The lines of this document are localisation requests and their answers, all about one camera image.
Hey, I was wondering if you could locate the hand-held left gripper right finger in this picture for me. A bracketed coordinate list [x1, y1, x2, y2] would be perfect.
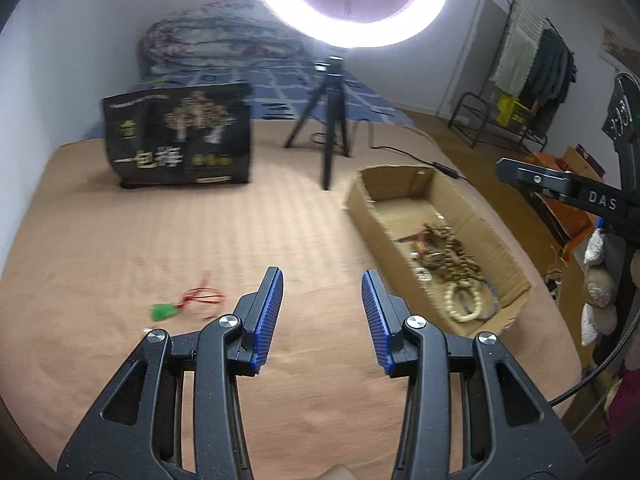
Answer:
[361, 269, 586, 480]

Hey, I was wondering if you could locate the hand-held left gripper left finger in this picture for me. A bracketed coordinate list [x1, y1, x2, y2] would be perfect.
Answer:
[56, 266, 284, 480]

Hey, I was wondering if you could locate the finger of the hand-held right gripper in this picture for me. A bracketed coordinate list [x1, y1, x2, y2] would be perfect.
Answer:
[495, 157, 628, 223]

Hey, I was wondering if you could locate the cream bead bracelet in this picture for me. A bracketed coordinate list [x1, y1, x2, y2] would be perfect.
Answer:
[445, 280, 485, 324]

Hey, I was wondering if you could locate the wooden bead necklace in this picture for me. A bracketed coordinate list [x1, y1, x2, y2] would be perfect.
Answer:
[400, 225, 483, 286]

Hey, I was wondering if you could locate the green pendant with red cord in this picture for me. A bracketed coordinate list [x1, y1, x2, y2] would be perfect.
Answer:
[150, 271, 223, 322]

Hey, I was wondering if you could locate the cardboard box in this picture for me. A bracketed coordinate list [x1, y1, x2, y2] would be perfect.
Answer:
[345, 165, 532, 338]

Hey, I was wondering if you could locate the metal bangle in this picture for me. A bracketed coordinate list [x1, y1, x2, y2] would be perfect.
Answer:
[462, 280, 499, 322]

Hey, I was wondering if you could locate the person's right hand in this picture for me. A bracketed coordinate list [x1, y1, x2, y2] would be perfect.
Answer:
[581, 229, 620, 347]

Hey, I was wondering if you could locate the brown wooden board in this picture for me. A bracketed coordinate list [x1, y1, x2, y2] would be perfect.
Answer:
[562, 144, 606, 181]

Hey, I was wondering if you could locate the dark grey hanging garment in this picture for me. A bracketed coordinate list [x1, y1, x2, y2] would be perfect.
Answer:
[542, 50, 577, 131]

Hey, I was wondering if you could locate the black clothes rack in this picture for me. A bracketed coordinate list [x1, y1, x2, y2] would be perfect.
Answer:
[448, 0, 576, 153]

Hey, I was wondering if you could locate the dark green hanging jacket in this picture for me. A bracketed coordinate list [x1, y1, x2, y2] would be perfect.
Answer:
[525, 27, 571, 111]

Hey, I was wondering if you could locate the striped white towel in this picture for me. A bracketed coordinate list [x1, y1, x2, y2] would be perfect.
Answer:
[489, 0, 548, 98]

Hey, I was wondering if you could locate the black printed bag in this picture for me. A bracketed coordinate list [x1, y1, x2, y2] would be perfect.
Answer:
[102, 82, 254, 190]

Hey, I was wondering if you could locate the black tripod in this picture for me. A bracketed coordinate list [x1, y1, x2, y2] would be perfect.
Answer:
[283, 56, 351, 191]

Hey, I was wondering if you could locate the blue patterned bed sheet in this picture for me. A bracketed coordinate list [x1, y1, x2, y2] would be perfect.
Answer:
[82, 57, 416, 141]

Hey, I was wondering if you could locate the folded floral quilt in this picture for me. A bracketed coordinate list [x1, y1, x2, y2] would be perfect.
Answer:
[137, 0, 306, 78]

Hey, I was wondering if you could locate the black power cable with switch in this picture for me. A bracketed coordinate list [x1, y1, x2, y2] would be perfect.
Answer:
[312, 120, 468, 181]

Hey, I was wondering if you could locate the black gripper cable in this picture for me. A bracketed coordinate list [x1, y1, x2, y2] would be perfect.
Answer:
[549, 305, 640, 407]

